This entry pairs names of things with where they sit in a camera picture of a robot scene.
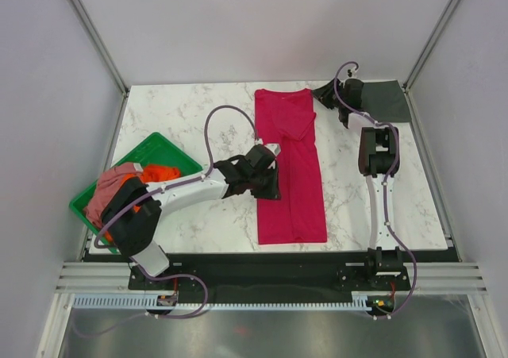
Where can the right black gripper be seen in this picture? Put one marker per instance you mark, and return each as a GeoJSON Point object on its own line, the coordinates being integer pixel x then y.
{"type": "Point", "coordinates": [323, 94]}

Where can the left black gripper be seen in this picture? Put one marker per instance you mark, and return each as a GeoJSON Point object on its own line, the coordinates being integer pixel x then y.
{"type": "Point", "coordinates": [273, 190]}

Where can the magenta t-shirt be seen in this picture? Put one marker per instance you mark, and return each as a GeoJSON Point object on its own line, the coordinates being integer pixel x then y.
{"type": "Point", "coordinates": [288, 119]}

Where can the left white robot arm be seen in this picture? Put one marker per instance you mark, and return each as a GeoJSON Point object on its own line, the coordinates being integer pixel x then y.
{"type": "Point", "coordinates": [133, 214]}

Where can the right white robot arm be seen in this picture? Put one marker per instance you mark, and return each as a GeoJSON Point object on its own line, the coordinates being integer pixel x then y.
{"type": "Point", "coordinates": [378, 156]}

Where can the dark grey folded cloth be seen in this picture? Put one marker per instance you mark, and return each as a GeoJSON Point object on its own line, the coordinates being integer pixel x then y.
{"type": "Point", "coordinates": [385, 101]}

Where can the green plastic tray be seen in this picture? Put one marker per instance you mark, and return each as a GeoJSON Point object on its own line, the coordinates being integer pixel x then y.
{"type": "Point", "coordinates": [153, 149]}

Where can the orange t-shirt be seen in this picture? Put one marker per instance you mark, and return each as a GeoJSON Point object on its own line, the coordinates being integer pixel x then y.
{"type": "Point", "coordinates": [158, 173]}

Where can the dusty pink t-shirt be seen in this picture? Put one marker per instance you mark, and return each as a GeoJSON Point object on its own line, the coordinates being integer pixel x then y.
{"type": "Point", "coordinates": [107, 186]}

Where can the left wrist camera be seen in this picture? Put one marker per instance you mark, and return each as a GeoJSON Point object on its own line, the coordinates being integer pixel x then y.
{"type": "Point", "coordinates": [272, 150]}

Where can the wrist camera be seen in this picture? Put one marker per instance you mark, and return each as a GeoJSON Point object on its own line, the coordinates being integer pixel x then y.
{"type": "Point", "coordinates": [272, 150]}
{"type": "Point", "coordinates": [352, 72]}

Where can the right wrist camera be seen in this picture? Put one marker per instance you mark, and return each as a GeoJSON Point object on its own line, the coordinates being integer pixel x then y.
{"type": "Point", "coordinates": [352, 72]}

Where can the right aluminium frame post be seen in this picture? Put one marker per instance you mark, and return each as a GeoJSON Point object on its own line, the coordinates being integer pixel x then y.
{"type": "Point", "coordinates": [434, 37]}

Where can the aluminium frame post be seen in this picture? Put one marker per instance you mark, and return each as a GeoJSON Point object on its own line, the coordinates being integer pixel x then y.
{"type": "Point", "coordinates": [434, 37]}
{"type": "Point", "coordinates": [99, 45]}

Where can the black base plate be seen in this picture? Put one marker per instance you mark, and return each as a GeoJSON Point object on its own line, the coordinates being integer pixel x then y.
{"type": "Point", "coordinates": [281, 275]}

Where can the aluminium rail profile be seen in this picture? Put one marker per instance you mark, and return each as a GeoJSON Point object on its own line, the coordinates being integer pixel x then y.
{"type": "Point", "coordinates": [100, 278]}

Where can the white slotted cable duct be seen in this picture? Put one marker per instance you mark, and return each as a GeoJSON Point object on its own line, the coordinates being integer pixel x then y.
{"type": "Point", "coordinates": [157, 302]}

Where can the left aluminium frame post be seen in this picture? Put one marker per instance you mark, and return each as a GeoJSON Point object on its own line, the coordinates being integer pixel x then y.
{"type": "Point", "coordinates": [99, 45]}

